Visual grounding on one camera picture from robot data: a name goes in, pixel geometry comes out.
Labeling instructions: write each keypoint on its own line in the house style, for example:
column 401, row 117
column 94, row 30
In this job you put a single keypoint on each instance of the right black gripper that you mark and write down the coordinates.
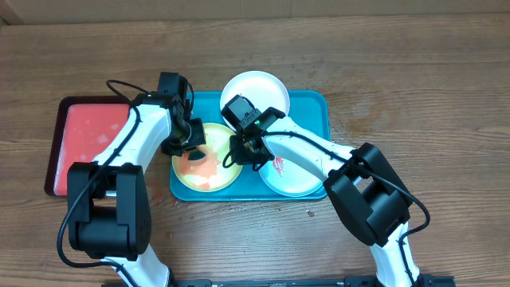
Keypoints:
column 242, row 159

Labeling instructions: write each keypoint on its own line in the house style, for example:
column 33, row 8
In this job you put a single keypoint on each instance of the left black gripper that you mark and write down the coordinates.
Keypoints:
column 198, row 139

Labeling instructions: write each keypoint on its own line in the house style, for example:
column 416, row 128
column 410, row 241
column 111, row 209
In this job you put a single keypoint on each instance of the yellow-green plate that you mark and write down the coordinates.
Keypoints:
column 207, row 174

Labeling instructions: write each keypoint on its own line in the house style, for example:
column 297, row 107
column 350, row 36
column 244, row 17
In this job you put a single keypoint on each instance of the white plate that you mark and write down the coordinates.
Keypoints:
column 262, row 89

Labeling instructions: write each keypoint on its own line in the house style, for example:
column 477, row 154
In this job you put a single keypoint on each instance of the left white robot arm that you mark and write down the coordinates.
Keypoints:
column 108, row 222

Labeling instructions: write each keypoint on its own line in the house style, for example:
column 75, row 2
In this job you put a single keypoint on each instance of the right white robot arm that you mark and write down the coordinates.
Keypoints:
column 368, row 196

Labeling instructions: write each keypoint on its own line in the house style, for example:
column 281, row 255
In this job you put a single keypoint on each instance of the teal plastic tray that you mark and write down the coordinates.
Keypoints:
column 308, row 108

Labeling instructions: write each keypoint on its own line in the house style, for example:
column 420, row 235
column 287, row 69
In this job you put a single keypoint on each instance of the dark tray with red liquid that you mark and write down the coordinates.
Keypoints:
column 85, row 126

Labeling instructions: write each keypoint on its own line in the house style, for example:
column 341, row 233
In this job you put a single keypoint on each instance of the light blue plate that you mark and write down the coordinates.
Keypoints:
column 288, row 179

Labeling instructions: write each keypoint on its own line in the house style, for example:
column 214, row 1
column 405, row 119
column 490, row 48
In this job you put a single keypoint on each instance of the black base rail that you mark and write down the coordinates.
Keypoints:
column 424, row 280

